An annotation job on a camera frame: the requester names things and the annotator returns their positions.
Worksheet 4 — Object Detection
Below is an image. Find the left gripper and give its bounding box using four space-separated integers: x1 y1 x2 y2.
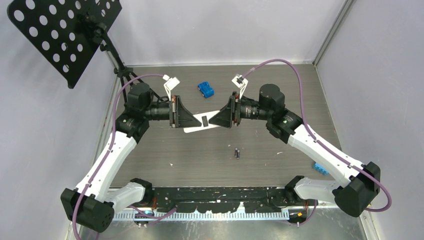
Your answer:
143 95 201 128

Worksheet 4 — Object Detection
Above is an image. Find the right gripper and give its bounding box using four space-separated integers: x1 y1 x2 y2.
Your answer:
209 91 272 128

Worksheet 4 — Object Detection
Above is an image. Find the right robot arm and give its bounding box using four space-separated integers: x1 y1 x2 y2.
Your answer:
208 83 381 217

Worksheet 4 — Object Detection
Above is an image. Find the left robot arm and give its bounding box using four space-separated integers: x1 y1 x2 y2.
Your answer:
60 82 202 233

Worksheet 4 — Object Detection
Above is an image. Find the blue toy car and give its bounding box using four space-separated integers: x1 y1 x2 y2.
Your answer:
197 81 215 99

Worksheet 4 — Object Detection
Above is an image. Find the blue green white block stack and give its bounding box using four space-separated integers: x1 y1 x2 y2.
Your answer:
312 162 329 176

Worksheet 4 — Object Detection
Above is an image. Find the black music stand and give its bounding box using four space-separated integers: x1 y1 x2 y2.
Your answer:
0 0 135 104

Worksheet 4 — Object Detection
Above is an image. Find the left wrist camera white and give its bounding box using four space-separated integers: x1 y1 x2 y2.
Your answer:
162 74 180 100

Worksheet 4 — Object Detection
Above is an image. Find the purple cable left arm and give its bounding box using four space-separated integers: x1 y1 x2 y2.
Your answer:
71 73 180 240

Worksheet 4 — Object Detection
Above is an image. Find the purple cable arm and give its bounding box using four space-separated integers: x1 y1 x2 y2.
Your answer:
241 58 393 227
71 73 180 240

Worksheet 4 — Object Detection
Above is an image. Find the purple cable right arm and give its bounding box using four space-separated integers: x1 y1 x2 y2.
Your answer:
241 58 393 227

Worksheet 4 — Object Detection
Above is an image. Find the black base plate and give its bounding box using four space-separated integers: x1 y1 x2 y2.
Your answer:
141 186 316 214

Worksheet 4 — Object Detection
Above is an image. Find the aluminium rail frame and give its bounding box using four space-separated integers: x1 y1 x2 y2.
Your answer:
66 185 373 240

